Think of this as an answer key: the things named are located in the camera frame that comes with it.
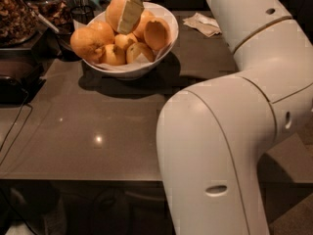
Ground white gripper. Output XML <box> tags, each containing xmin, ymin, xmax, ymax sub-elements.
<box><xmin>116</xmin><ymin>0</ymin><xmax>151</xmax><ymax>34</ymax></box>

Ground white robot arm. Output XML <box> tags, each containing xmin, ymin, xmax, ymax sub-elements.
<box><xmin>156</xmin><ymin>0</ymin><xmax>313</xmax><ymax>235</ymax></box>

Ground hidden small orange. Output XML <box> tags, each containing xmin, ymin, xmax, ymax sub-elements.
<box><xmin>114</xmin><ymin>33</ymin><xmax>138</xmax><ymax>51</ymax></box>

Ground large left orange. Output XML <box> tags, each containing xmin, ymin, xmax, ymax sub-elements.
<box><xmin>70</xmin><ymin>26</ymin><xmax>105</xmax><ymax>63</ymax></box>

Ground white ceramic bowl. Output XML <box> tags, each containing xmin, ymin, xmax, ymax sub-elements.
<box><xmin>83</xmin><ymin>2</ymin><xmax>179</xmax><ymax>80</ymax></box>

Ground small dark bowl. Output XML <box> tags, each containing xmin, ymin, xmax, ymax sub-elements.
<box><xmin>56</xmin><ymin>23</ymin><xmax>80</xmax><ymax>62</ymax></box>

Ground folded paper napkins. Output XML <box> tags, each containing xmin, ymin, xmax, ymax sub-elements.
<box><xmin>183</xmin><ymin>13</ymin><xmax>221</xmax><ymax>37</ymax></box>

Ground glass jar of nuts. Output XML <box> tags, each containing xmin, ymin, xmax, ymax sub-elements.
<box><xmin>0</xmin><ymin>0</ymin><xmax>37</xmax><ymax>47</ymax></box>

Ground black appliance on left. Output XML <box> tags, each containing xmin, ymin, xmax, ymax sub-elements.
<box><xmin>0</xmin><ymin>48</ymin><xmax>44</xmax><ymax>105</ymax></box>

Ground black wire cup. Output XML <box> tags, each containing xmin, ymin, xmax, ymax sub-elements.
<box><xmin>70</xmin><ymin>5</ymin><xmax>94</xmax><ymax>24</ymax></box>

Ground black power cable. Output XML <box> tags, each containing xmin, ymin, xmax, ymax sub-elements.
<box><xmin>0</xmin><ymin>75</ymin><xmax>34</xmax><ymax>166</ymax></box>

